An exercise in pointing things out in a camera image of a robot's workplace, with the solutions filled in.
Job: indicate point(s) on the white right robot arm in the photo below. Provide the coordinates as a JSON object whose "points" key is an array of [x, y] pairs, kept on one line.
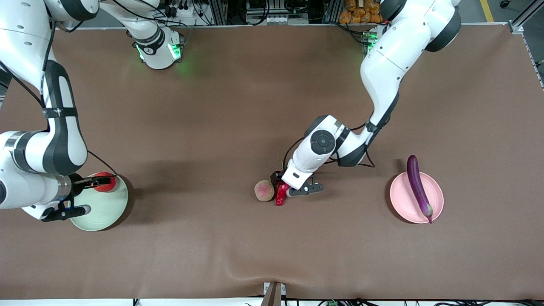
{"points": [[25, 187]]}

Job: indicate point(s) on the pink yellow peach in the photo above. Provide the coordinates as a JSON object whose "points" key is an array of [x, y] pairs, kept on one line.
{"points": [[264, 190]]}

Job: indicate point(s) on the metal equipment rack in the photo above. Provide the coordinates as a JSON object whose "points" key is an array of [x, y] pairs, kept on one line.
{"points": [[238, 10]]}

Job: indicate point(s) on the red chili pepper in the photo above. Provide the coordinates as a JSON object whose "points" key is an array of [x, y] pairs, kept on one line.
{"points": [[280, 197]]}

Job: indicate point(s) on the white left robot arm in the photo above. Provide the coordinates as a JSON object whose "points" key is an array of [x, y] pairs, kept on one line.
{"points": [[382, 63]]}

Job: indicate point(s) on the red pomegranate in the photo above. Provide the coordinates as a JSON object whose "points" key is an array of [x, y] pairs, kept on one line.
{"points": [[105, 189]]}

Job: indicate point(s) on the metal table edge bracket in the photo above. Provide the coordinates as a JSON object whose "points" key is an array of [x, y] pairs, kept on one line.
{"points": [[273, 295]]}

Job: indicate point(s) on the pink round plate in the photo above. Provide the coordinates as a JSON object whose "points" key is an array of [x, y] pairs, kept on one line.
{"points": [[403, 199]]}

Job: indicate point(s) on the aluminium frame post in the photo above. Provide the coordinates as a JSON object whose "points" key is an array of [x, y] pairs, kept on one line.
{"points": [[516, 26]]}

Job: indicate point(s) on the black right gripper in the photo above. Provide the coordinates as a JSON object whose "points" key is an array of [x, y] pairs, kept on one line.
{"points": [[77, 182]]}

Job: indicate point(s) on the orange snack bags pile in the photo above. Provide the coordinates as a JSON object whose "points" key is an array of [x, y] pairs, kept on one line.
{"points": [[355, 15]]}

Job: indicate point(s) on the purple eggplant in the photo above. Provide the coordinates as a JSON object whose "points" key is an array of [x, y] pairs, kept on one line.
{"points": [[416, 182]]}

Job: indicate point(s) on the white power strip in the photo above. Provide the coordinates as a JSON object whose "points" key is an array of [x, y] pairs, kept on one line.
{"points": [[182, 10]]}

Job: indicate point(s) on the green round plate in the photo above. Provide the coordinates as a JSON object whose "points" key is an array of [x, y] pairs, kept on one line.
{"points": [[106, 212]]}

